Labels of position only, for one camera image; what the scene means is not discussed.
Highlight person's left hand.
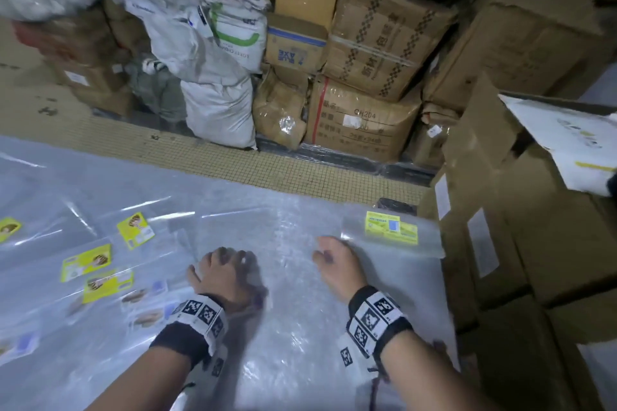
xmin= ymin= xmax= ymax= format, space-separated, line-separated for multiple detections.
xmin=186 ymin=247 xmax=269 ymax=315

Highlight person's right hand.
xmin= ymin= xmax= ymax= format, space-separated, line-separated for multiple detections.
xmin=312 ymin=236 xmax=371 ymax=304

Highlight bag pack with green label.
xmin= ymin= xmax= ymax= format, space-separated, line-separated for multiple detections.
xmin=339 ymin=211 xmax=447 ymax=260

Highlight clear bags with labels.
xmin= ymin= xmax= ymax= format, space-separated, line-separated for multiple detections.
xmin=0 ymin=155 xmax=271 ymax=368

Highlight person's right forearm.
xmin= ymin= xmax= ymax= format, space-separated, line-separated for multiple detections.
xmin=380 ymin=328 xmax=497 ymax=411

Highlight person's left forearm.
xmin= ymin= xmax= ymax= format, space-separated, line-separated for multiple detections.
xmin=86 ymin=353 xmax=193 ymax=411

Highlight black marker wristband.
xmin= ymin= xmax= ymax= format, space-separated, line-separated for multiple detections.
xmin=149 ymin=293 xmax=228 ymax=371
xmin=346 ymin=285 xmax=415 ymax=361

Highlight grey table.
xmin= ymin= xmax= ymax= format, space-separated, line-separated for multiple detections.
xmin=0 ymin=135 xmax=461 ymax=411

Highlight black wrapped bundle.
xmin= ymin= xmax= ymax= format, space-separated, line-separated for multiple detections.
xmin=373 ymin=197 xmax=419 ymax=215

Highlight cardboard box with red print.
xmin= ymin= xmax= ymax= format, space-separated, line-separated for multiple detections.
xmin=304 ymin=76 xmax=423 ymax=162

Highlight small labelled brown box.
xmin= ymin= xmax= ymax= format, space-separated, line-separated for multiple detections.
xmin=404 ymin=105 xmax=461 ymax=168

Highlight torn brown cardboard box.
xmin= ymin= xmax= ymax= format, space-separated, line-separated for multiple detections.
xmin=253 ymin=66 xmax=312 ymax=150

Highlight plain white sack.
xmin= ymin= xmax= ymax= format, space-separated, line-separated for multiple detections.
xmin=181 ymin=78 xmax=257 ymax=149

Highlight cardboard boxes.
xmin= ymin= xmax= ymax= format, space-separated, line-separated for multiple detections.
xmin=416 ymin=73 xmax=617 ymax=411

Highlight grey-green sack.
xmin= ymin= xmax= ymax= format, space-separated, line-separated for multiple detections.
xmin=126 ymin=55 xmax=189 ymax=123

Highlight low cardboard box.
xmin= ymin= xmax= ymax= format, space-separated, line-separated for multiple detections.
xmin=72 ymin=85 xmax=138 ymax=117

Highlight cardboard box with blue stripe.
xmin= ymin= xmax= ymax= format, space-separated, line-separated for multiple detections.
xmin=265 ymin=13 xmax=330 ymax=74

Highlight cardboard box with checker pattern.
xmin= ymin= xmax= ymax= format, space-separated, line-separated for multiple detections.
xmin=323 ymin=0 xmax=459 ymax=103

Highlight crumpled white sack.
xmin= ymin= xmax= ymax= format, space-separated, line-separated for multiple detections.
xmin=139 ymin=6 xmax=251 ymax=87

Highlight cardboard box with white label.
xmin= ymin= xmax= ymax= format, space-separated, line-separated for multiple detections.
xmin=53 ymin=61 xmax=129 ymax=94

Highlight white sack with green print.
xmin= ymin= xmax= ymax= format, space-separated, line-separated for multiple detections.
xmin=202 ymin=0 xmax=272 ymax=73

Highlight white cardboard sheet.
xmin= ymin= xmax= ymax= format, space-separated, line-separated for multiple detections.
xmin=499 ymin=93 xmax=617 ymax=197

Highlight dark cardboard box red marks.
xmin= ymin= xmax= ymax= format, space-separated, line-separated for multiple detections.
xmin=12 ymin=6 xmax=131 ymax=67

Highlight large brown cardboard box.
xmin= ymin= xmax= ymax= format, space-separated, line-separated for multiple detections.
xmin=424 ymin=0 xmax=617 ymax=110

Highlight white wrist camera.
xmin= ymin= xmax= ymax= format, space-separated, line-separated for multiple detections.
xmin=204 ymin=353 xmax=228 ymax=380
xmin=337 ymin=333 xmax=382 ymax=383

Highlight black camera cable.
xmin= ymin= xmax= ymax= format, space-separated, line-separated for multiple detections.
xmin=368 ymin=367 xmax=391 ymax=411

